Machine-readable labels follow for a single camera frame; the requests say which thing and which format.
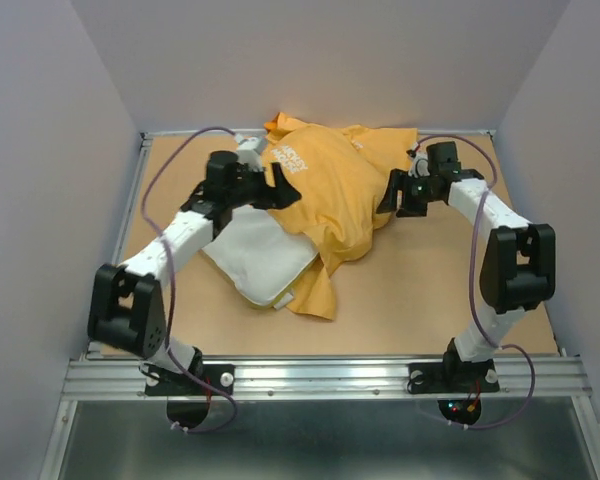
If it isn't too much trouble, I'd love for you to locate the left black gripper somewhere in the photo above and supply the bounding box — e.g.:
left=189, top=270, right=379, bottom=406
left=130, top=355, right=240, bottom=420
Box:
left=226, top=163, right=301, bottom=212

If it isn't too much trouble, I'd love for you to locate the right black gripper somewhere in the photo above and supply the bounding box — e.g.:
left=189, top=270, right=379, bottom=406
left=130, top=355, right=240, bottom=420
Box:
left=374, top=168, right=440, bottom=217

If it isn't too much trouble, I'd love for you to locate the orange patterned pillowcase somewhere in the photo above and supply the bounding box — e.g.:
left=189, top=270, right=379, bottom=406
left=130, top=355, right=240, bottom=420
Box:
left=263, top=112, right=418, bottom=321

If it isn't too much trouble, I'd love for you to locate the white pillow yellow edge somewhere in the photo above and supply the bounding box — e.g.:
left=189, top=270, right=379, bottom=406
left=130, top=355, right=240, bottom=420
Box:
left=203, top=206, right=318, bottom=310

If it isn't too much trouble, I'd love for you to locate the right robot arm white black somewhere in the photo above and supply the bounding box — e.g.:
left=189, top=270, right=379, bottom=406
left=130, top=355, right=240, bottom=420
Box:
left=377, top=135, right=556, bottom=394

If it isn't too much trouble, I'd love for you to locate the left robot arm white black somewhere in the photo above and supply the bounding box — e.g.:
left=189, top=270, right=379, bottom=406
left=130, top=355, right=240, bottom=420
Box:
left=87, top=150, right=302, bottom=397

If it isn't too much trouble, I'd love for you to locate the metal sheet panel front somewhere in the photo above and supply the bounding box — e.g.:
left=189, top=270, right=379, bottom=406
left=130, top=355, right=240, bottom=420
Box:
left=59, top=398, right=595, bottom=479

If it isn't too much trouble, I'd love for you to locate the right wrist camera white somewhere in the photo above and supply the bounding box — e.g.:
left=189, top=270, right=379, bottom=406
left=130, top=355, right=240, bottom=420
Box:
left=407, top=147, right=429, bottom=178

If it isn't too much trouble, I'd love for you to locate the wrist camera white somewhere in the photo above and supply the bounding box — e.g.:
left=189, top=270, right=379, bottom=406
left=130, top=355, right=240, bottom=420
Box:
left=233, top=133, right=268, bottom=171
left=407, top=147, right=429, bottom=178

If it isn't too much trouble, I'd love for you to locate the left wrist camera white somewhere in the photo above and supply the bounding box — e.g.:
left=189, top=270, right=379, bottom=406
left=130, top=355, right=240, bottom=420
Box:
left=233, top=133, right=268, bottom=171

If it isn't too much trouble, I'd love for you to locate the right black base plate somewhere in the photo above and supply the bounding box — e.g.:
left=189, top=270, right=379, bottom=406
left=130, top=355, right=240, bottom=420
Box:
left=406, top=360, right=500, bottom=426

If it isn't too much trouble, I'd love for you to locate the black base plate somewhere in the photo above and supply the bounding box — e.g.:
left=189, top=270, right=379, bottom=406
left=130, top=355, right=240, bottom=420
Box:
left=406, top=360, right=500, bottom=426
left=138, top=362, right=236, bottom=433

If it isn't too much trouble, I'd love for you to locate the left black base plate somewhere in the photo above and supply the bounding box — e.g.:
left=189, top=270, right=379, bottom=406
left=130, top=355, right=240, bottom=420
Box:
left=138, top=362, right=236, bottom=433

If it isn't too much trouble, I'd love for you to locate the aluminium rail left side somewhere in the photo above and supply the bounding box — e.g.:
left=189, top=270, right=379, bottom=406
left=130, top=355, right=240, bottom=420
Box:
left=83, top=340, right=110, bottom=360

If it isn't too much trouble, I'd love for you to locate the aluminium frame rail front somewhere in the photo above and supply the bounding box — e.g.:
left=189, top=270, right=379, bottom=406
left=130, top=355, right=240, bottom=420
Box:
left=61, top=355, right=592, bottom=402

